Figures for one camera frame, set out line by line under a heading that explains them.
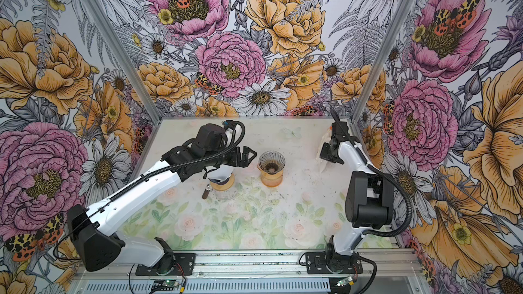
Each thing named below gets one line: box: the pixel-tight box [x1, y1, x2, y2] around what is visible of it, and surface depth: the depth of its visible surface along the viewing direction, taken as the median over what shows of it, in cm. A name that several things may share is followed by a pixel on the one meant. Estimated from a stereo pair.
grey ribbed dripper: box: [258, 150, 286, 175], surface depth 90 cm
